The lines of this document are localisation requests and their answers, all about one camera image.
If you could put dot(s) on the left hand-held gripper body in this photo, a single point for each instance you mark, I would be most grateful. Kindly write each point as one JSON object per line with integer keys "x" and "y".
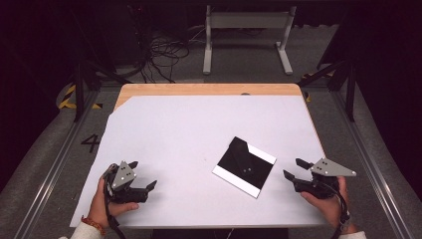
{"x": 123, "y": 177}

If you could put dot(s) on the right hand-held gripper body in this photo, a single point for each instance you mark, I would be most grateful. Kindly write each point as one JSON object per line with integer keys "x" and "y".
{"x": 326, "y": 169}

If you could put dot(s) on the black square panel white edges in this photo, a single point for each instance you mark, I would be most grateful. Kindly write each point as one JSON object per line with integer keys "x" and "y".
{"x": 232, "y": 162}

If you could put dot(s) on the person's left hand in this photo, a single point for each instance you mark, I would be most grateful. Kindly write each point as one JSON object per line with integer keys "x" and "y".
{"x": 99, "y": 202}

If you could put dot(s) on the person's right hand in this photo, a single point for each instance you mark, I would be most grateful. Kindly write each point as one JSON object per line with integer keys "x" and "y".
{"x": 326, "y": 207}

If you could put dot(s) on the white table mat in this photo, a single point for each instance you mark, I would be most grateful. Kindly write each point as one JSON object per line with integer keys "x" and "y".
{"x": 185, "y": 132}

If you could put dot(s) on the person's left white sleeve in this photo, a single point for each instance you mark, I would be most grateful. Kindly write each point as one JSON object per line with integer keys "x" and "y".
{"x": 83, "y": 232}

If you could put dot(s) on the person's white sleeve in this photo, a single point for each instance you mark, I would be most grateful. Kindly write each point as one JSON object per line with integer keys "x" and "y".
{"x": 83, "y": 232}
{"x": 355, "y": 235}

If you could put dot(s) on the person's right white sleeve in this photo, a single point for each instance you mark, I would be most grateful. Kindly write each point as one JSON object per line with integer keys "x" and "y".
{"x": 355, "y": 235}

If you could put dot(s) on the black metal stand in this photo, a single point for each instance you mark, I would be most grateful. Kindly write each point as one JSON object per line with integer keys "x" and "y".
{"x": 79, "y": 89}
{"x": 350, "y": 89}

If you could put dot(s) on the yellow black hazard tape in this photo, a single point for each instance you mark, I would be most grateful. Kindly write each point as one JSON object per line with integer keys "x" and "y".
{"x": 68, "y": 96}

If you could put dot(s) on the white metal stand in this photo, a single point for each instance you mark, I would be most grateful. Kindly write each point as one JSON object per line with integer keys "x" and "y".
{"x": 247, "y": 21}

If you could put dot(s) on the aluminium floor rail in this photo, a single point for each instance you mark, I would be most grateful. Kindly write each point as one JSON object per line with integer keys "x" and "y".
{"x": 368, "y": 159}
{"x": 56, "y": 159}

